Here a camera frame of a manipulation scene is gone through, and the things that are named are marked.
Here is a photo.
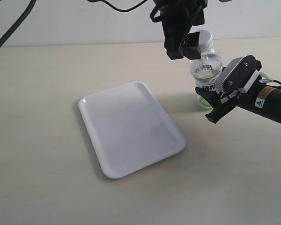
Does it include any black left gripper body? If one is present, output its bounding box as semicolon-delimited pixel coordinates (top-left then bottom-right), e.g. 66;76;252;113
152;0;207;26

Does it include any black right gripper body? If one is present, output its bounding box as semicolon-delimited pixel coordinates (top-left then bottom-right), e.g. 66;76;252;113
206;90;242;124

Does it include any white bottle cap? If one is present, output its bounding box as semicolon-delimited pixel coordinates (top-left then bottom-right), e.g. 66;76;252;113
198;30;213;48

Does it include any clear plastic drink bottle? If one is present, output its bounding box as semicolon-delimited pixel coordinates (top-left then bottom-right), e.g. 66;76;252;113
189;44;223;111

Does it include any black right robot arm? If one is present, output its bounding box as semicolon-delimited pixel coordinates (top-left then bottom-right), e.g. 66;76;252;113
195;73;281;124

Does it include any white rectangular plastic tray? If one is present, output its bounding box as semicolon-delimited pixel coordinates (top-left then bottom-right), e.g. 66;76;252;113
78;81;186;179

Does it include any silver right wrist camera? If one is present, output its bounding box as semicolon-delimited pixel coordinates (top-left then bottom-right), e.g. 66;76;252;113
215;55;262;93

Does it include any black cable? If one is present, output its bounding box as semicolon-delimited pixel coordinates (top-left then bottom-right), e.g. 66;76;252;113
0;0;155;58

